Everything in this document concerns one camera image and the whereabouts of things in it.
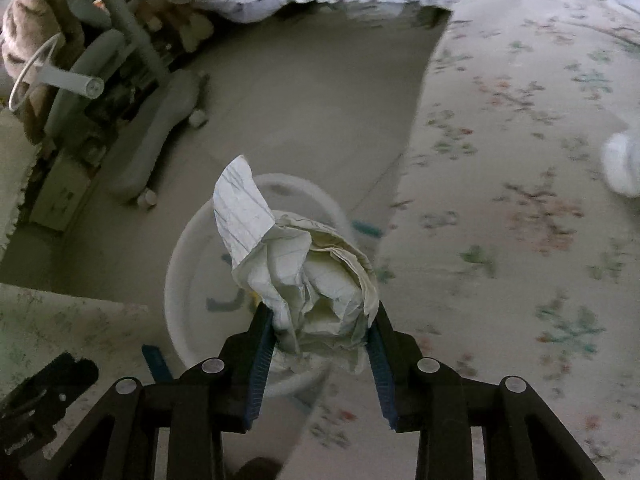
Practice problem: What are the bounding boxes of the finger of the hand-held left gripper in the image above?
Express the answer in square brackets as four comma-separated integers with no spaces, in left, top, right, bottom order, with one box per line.
[141,344,174,385]
[27,352,99,411]

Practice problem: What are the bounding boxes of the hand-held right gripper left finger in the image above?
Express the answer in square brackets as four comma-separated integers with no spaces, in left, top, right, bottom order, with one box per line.
[47,302,276,480]

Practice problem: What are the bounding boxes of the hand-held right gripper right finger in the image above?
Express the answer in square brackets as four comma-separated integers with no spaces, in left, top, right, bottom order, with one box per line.
[367,300,606,480]

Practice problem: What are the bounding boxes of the white plastic bin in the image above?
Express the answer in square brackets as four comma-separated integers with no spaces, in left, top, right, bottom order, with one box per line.
[164,174,358,401]

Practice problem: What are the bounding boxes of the lined paper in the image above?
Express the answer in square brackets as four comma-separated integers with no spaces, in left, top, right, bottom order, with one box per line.
[213,155,381,376]

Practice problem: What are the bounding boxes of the floral floor cloth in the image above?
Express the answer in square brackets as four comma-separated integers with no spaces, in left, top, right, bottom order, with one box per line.
[0,284,153,411]

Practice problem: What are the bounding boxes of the floral bed sheet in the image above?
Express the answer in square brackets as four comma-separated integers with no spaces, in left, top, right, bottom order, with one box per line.
[285,0,640,480]

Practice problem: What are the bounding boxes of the cardboard box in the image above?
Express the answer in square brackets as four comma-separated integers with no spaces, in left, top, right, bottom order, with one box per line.
[29,152,98,233]

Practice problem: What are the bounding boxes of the cream textured rug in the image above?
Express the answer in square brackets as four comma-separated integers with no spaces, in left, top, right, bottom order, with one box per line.
[0,110,36,251]

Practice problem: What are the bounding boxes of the grey wheeled stand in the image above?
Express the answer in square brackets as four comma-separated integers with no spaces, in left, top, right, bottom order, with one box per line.
[10,0,211,206]

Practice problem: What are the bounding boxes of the white crumpled paper ball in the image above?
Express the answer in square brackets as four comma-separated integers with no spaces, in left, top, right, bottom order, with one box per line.
[601,130,640,197]

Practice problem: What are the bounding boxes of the beige plush toy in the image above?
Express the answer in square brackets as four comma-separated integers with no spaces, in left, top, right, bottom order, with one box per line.
[160,0,216,53]

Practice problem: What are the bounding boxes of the brown plush blanket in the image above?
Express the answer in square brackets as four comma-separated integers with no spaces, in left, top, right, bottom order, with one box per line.
[0,0,86,146]

